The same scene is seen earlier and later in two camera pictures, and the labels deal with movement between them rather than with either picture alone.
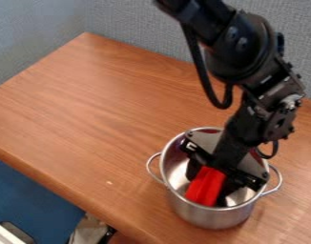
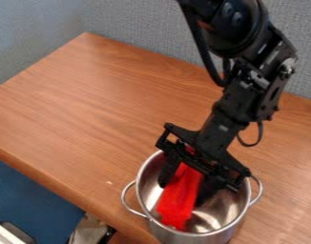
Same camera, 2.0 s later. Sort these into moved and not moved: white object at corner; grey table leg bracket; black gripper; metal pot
Moved: black gripper; metal pot
Not moved: white object at corner; grey table leg bracket
